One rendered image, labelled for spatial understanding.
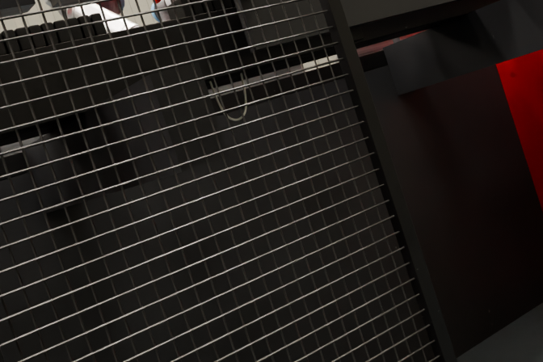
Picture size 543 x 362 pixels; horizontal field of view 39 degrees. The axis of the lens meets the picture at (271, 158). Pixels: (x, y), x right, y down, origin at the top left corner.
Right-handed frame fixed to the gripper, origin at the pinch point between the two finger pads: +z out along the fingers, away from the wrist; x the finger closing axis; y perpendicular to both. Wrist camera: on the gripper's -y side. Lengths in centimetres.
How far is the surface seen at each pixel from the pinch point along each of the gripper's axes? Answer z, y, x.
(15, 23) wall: -613, 146, 161
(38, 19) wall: -575, 136, 171
